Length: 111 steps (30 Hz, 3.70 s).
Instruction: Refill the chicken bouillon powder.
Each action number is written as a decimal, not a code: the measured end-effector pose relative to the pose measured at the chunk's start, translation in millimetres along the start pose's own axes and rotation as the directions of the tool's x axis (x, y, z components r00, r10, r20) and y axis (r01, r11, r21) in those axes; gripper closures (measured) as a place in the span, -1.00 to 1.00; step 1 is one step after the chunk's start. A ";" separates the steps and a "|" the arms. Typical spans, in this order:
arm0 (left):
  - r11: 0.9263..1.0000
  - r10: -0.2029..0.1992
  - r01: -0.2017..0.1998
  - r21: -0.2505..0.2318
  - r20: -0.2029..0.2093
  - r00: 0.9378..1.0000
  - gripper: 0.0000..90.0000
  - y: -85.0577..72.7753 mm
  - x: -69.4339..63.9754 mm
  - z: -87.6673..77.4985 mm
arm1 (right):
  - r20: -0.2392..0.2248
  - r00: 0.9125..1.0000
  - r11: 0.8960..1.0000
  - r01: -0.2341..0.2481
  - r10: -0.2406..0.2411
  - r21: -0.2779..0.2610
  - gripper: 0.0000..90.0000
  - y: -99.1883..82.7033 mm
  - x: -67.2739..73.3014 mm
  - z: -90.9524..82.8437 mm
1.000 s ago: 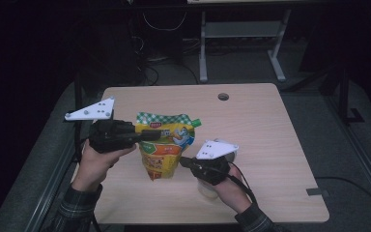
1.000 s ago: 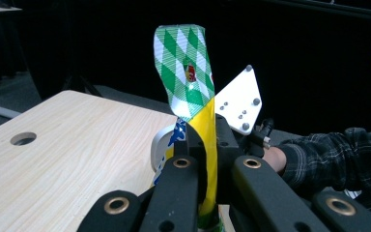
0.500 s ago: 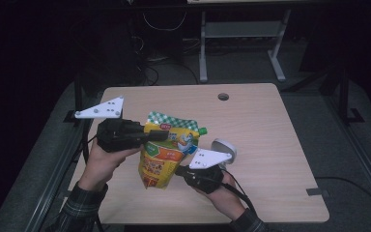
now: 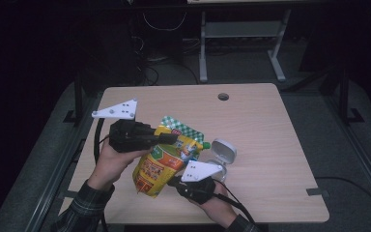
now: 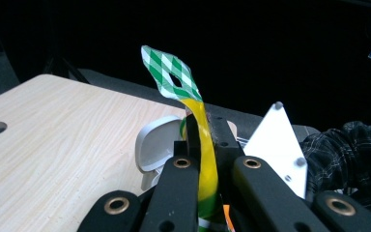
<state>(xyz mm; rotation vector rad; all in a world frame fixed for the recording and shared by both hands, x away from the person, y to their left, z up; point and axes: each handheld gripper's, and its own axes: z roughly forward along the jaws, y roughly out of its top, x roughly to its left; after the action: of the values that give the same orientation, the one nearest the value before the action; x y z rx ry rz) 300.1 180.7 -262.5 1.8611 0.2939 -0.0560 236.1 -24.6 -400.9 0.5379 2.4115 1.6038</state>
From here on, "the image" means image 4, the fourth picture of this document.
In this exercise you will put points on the grey table bracket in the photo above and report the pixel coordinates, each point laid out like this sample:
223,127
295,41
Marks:
67,194
315,192

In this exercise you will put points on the person's right hand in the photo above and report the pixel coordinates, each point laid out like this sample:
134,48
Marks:
220,209

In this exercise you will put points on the clear plastic container with lid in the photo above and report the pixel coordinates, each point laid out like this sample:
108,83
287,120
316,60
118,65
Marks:
223,151

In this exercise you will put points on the white metal desk frame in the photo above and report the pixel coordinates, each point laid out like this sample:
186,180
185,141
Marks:
203,64

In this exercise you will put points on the person's left hand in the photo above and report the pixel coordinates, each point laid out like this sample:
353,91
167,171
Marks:
109,167

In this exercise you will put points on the black metal stand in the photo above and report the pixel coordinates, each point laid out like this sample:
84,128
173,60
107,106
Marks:
344,103
78,103

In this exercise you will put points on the yellow spouted food pouch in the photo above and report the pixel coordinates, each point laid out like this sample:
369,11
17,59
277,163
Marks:
161,164

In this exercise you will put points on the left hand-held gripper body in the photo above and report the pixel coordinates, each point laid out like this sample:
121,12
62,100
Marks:
128,137

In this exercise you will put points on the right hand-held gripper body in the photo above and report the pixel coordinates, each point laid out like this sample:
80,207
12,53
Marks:
199,170

